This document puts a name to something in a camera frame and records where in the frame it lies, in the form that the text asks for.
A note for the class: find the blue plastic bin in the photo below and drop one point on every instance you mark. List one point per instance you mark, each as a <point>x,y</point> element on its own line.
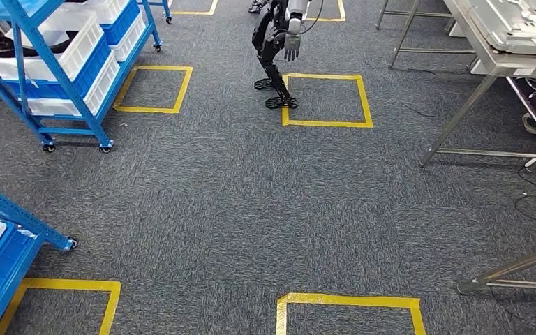
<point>122,25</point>
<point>94,69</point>

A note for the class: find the black plastic part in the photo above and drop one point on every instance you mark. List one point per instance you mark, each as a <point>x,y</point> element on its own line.
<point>0,44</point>

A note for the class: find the blue wheeled shelf rack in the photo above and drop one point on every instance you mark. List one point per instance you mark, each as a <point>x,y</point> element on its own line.
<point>18,212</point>
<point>76,99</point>

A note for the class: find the grey stamped metal panel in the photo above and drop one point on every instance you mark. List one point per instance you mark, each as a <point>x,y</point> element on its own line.
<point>517,23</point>

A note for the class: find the stainless steel workbench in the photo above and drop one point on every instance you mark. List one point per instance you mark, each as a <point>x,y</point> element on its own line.
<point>517,266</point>

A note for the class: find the stainless steel table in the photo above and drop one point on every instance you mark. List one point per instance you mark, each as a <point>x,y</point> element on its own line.
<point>508,69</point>
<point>404,32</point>

